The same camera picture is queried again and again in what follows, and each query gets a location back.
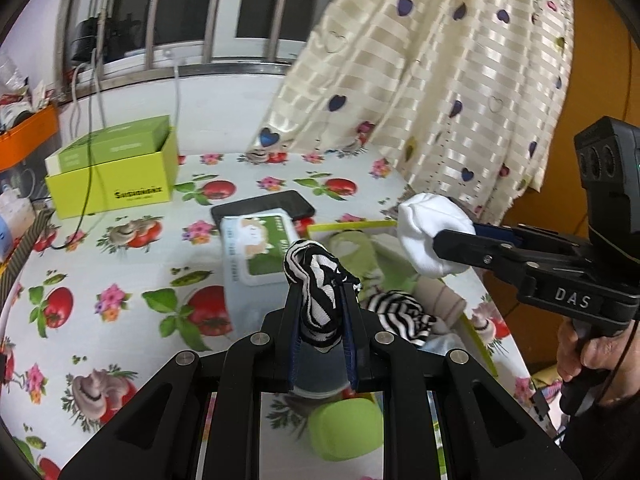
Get black white striped sock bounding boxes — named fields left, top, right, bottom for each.
left=283, top=240, right=362, bottom=352
left=361, top=291, right=439, bottom=347

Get striped cardboard box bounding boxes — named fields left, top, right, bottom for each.
left=0, top=209, right=57, bottom=311

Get white socks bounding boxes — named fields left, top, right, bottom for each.
left=396, top=192, right=477, bottom=277

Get black phone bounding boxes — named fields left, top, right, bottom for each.
left=211, top=190, right=317, bottom=226

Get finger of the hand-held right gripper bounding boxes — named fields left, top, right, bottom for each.
left=472, top=223, right=592, bottom=257
left=432, top=229, right=540, bottom=302

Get cream heart print curtain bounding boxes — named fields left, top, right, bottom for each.
left=245, top=0, right=576, bottom=226

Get lime green cardboard box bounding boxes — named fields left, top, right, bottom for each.
left=45, top=127, right=180, bottom=220

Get beige rolled sock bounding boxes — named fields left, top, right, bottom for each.
left=412, top=280, right=469, bottom=333

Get wet wipes pack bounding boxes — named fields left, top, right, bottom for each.
left=219, top=213, right=302, bottom=307

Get blue white tissue pack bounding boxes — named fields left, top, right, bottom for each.
left=0, top=212, right=16, bottom=261

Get person's right hand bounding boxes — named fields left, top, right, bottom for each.
left=556, top=317, right=640, bottom=391

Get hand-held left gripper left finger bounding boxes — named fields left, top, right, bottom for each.
left=57, top=280, right=306, bottom=480

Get green rabbit towel roll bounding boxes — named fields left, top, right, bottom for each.
left=306, top=396, right=384, bottom=462

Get clear plastic storage box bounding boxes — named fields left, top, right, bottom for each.
left=0, top=160, right=48, bottom=211

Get floral plastic tablecloth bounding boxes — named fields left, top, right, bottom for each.
left=0, top=152, right=531, bottom=480

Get white cable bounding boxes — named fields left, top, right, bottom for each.
left=170, top=50, right=185, bottom=133
left=69, top=62, right=83, bottom=126
left=96, top=10, right=108, bottom=131

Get orange bin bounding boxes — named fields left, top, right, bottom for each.
left=0, top=105, right=61, bottom=171

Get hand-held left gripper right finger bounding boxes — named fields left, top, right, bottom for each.
left=342, top=282, right=583, bottom=480

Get metal window grille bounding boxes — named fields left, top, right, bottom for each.
left=52, top=0, right=361, bottom=81

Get flat light green box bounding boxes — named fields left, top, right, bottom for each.
left=44, top=115, right=172, bottom=177

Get clear plastic bowls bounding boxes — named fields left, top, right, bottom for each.
left=292, top=342, right=353, bottom=402

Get pile of plastic packaging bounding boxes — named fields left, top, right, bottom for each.
left=0, top=55, right=56, bottom=126

